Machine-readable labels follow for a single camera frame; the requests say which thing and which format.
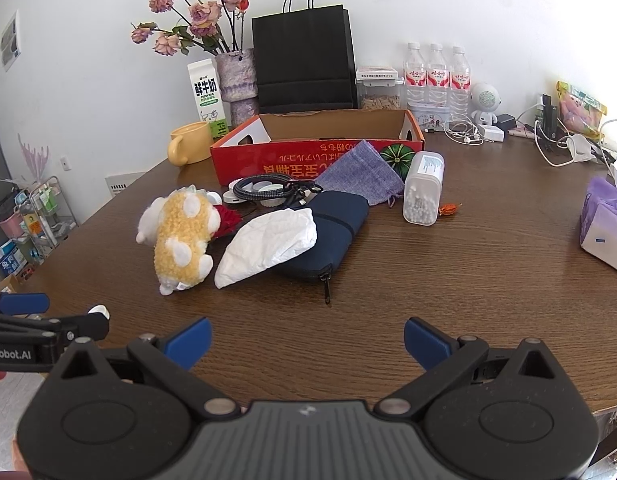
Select red fabric rose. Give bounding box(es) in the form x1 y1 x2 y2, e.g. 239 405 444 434
213 205 242 240

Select white charger adapter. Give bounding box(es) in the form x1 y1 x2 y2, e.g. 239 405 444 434
477 125 506 143

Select yellow snack bag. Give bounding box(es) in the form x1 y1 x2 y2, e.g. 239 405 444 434
555 80 608 141

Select small orange tassel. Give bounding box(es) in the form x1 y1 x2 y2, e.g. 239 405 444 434
438 204 461 217

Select white box on container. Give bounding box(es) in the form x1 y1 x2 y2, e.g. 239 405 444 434
356 66 399 81

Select red orange cardboard box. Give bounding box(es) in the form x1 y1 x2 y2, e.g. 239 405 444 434
211 110 425 185

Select black power adapter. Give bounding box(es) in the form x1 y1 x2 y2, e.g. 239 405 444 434
495 114 517 132

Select white green milk carton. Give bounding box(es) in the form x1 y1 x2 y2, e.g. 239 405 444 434
188 58 228 139

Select white tissue pack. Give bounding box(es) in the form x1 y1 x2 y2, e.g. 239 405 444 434
214 208 317 289

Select clear snack storage container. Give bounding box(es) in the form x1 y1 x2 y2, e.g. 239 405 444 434
355 76 405 110

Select yellow ceramic mug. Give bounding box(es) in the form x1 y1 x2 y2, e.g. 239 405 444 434
167 122 214 167

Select purple fabric drawstring pouch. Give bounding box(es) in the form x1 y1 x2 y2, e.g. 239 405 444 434
316 140 404 206

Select wire storage rack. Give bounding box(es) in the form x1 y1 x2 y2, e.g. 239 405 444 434
0 176 78 268

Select black paper shopping bag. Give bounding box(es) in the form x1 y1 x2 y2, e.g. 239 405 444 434
252 0 358 114

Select navy blue zip pouch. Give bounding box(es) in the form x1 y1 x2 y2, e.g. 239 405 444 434
275 191 370 304

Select water bottle right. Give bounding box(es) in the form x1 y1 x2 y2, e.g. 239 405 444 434
449 46 471 120

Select yellow white plush toy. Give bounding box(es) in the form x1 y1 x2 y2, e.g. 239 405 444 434
136 185 223 296

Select water bottle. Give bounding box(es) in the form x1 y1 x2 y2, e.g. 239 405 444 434
404 41 427 108
427 42 450 106
449 46 471 120

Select water bottle left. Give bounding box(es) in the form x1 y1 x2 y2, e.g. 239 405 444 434
404 41 427 108

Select water bottle middle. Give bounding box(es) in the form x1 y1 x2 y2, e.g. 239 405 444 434
427 42 450 106

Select braided black cable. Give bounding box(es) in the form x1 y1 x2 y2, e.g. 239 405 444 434
231 173 323 208

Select dried pink roses bouquet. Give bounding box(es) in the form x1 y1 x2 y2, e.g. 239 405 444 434
130 0 250 56

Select decorated metal tin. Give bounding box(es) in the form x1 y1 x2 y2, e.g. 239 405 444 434
410 103 450 132

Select purple tissue packet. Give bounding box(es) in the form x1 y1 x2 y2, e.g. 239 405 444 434
579 177 617 271

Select white earphones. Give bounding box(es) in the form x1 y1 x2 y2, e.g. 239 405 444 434
444 119 485 146

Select white robot speaker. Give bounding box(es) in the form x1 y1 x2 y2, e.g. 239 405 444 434
470 82 501 126

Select purple textured vase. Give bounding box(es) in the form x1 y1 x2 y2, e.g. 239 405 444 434
215 48 258 128

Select cotton swab plastic box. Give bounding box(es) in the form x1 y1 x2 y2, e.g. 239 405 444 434
403 151 445 226

